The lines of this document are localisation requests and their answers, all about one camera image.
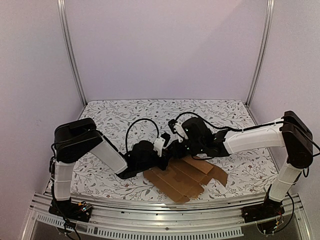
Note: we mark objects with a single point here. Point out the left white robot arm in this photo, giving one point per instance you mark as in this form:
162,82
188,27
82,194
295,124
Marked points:
75,139

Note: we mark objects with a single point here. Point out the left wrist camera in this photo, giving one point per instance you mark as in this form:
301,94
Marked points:
157,147

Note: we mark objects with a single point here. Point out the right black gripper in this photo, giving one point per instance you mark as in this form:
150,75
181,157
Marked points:
181,148

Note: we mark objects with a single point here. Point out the left aluminium frame post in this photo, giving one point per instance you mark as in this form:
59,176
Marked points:
61,6

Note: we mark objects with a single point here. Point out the floral patterned table mat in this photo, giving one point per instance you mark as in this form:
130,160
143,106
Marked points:
126,122

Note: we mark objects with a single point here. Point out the right aluminium frame post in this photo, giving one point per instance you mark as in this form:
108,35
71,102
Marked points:
262,52

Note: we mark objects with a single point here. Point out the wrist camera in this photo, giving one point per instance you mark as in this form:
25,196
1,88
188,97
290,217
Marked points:
193,129
157,147

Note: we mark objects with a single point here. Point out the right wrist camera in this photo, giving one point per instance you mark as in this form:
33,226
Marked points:
193,129

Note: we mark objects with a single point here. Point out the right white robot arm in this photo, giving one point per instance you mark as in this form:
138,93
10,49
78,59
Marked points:
288,131

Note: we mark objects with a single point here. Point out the aluminium frame post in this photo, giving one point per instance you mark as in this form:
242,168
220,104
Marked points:
61,6
262,52

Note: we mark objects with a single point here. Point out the front aluminium rail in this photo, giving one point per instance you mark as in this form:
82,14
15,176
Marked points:
215,219

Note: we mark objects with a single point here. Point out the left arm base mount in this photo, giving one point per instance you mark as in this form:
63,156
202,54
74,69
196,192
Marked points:
80,211

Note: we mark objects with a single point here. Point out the brown cardboard box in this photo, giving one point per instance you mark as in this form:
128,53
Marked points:
184,178

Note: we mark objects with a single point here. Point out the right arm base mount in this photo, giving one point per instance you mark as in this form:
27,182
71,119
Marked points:
267,209

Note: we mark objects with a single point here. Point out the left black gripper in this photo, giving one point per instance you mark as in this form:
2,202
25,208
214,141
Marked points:
167,156

